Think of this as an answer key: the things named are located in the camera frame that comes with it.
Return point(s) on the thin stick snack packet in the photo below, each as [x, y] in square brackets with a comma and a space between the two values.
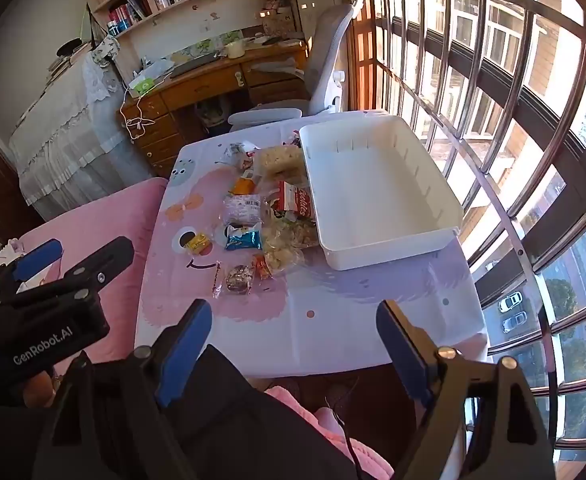
[217, 282]

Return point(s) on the cartoon printed tablecloth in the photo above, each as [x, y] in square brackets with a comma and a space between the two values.
[323, 310]

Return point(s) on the white lace cover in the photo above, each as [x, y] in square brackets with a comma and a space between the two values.
[73, 125]

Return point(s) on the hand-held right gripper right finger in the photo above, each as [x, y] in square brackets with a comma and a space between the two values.
[403, 350]

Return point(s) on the white parked car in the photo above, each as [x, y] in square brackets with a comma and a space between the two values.
[510, 301]

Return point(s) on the grey parked car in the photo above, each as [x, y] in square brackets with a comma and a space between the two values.
[515, 321]

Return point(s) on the spotted white cloth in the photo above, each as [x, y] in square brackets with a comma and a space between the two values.
[105, 47]

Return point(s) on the round brown snack packet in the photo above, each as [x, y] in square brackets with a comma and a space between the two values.
[237, 280]

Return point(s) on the small orange snack packet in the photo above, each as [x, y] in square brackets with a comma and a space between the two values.
[262, 267]

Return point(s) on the large clear rice cracker bag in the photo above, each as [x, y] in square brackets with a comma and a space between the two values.
[278, 160]

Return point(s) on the red and black snack packet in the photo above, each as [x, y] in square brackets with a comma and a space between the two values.
[293, 139]

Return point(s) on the black keyboard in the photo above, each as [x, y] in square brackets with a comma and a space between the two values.
[193, 63]

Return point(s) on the white plastic storage bin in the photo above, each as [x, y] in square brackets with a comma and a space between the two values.
[373, 185]

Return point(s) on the clear bag of brown snack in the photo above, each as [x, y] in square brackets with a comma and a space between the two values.
[298, 232]

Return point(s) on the green and white tissue box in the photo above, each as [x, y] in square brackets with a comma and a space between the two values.
[143, 85]

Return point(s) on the white plastic bag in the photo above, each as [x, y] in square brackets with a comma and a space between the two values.
[213, 110]

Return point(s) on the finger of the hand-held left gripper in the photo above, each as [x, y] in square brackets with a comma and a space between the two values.
[108, 257]
[38, 259]

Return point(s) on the small yellow snack packet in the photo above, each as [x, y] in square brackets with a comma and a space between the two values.
[198, 243]

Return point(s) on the grey office chair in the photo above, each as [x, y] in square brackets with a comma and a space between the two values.
[323, 50]

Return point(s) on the silver printed snack packet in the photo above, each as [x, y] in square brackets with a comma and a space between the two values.
[238, 152]

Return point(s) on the orange and white snack packet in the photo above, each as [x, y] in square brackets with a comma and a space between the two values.
[245, 186]

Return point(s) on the blue snack packet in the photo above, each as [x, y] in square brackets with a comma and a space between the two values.
[243, 239]

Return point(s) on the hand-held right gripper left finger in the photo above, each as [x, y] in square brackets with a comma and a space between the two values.
[188, 345]

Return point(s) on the wooden desk with drawers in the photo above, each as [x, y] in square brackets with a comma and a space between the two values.
[198, 85]

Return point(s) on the red and white snack packet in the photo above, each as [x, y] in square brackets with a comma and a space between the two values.
[298, 200]

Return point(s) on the clear bag of pale puffs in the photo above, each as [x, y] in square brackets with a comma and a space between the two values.
[280, 257]

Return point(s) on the pink fleece garment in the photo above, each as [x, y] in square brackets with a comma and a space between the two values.
[343, 450]

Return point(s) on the dark cloth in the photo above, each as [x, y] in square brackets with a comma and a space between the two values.
[233, 420]

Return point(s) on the white label snack packet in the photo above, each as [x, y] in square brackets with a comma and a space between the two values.
[243, 208]

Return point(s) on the cream cup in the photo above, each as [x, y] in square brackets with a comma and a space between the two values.
[234, 49]

